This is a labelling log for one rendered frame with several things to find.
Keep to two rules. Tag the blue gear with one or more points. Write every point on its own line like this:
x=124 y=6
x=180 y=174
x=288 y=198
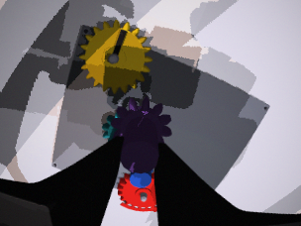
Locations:
x=141 y=179

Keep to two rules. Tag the yellow gear with black stripe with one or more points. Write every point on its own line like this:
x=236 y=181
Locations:
x=121 y=42

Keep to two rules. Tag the dark teal gear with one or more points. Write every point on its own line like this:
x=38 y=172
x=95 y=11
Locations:
x=109 y=130

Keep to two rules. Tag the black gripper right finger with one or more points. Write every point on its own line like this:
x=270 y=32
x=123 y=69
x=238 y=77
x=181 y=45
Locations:
x=184 y=199

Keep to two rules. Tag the purple gear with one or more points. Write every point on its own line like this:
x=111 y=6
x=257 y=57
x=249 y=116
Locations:
x=143 y=129

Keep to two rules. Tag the red gear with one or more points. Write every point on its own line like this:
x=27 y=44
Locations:
x=132 y=194

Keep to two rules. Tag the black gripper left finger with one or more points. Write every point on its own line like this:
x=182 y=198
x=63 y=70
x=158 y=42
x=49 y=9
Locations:
x=76 y=196

